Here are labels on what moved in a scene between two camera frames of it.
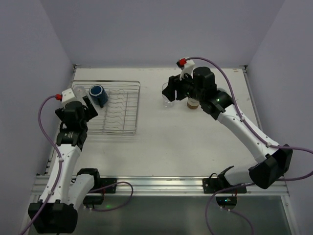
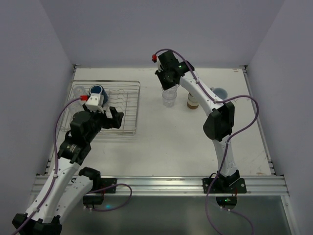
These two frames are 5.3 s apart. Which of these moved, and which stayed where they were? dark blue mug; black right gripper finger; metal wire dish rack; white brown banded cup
Moved: black right gripper finger
Stayed: metal wire dish rack; white brown banded cup; dark blue mug
